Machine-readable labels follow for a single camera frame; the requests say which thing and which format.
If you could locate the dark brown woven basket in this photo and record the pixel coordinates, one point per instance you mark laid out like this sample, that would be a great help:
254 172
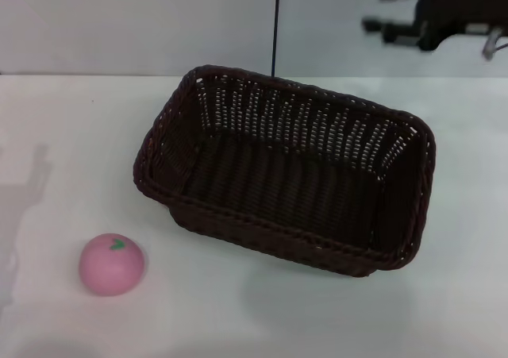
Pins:
285 191

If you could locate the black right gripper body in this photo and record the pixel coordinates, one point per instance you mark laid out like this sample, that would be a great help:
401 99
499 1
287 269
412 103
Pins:
456 5

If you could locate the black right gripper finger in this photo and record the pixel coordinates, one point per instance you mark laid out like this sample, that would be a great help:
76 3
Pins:
391 30

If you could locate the pink toy peach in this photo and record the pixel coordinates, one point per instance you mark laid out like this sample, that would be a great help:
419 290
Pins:
109 268

